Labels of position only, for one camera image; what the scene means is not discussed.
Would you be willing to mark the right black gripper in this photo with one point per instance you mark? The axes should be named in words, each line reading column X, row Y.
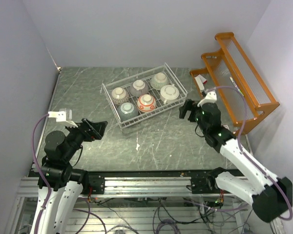
column 190, row 105

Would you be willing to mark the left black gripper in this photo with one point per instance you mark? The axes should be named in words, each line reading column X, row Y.
column 90, row 129

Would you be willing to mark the grey blue bowl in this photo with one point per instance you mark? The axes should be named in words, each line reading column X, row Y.
column 127, row 111

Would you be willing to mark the beige patterned bowl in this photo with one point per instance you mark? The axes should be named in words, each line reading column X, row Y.
column 119, row 96

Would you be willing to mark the red orange patterned bowl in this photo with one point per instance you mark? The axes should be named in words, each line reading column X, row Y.
column 146, row 103

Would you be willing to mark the white wire dish rack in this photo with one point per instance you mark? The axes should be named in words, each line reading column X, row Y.
column 145, row 76

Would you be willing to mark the purple striped bowl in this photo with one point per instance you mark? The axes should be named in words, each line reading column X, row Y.
column 138, row 88

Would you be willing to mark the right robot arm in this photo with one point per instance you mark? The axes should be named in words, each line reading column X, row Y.
column 269, row 195

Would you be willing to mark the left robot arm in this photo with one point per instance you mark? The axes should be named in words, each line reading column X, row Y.
column 59, row 183

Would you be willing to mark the orange wooden shelf rack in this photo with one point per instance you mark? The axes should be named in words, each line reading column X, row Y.
column 231, row 61

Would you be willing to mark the white red small box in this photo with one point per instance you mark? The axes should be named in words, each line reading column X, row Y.
column 200, row 81

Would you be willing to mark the green patterned bowl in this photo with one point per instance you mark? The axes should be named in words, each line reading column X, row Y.
column 159, row 80

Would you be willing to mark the marker pen on shelf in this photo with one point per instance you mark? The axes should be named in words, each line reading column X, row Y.
column 235, row 85

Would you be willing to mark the white handled bowl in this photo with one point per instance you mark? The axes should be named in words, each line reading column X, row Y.
column 169, row 94

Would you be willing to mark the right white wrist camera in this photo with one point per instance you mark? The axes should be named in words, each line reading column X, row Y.
column 211, row 97

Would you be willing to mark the aluminium mounting rail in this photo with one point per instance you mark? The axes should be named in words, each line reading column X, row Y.
column 127, row 187

